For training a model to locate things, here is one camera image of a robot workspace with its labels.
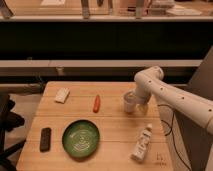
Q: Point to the black office chair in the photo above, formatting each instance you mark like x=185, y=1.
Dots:
x=8, y=121

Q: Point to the white sponge block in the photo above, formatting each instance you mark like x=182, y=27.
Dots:
x=61, y=95

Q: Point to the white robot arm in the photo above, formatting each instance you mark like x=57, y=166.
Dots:
x=149, y=82

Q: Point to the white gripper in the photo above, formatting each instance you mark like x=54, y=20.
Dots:
x=141, y=97

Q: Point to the orange carrot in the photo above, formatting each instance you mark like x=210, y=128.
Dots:
x=97, y=103

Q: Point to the black remote control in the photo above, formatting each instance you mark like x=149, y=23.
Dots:
x=45, y=140

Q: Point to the white plastic bottle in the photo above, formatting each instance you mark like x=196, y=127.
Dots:
x=141, y=146

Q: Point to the green round plate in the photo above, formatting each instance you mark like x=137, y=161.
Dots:
x=81, y=139

